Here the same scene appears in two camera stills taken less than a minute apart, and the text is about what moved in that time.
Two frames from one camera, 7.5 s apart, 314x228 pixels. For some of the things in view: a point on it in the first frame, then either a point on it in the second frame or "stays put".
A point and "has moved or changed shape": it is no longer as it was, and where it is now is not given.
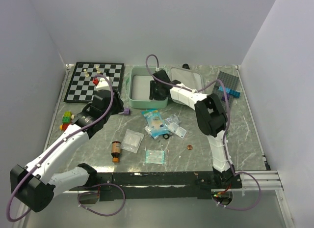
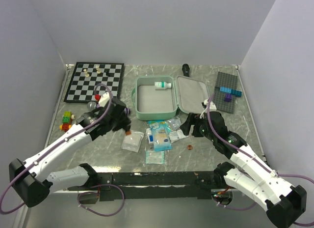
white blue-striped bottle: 147,129 has moved or changed shape
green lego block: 66,117 stays put
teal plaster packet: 155,156 stays put
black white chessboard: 81,88 stays put
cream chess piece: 98,71 stays put
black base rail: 142,185 stays put
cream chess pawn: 86,74 stays put
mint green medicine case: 138,83 -> 161,98
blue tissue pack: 156,126 -> 161,135
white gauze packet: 132,141 stays put
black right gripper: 152,94 -> 186,127
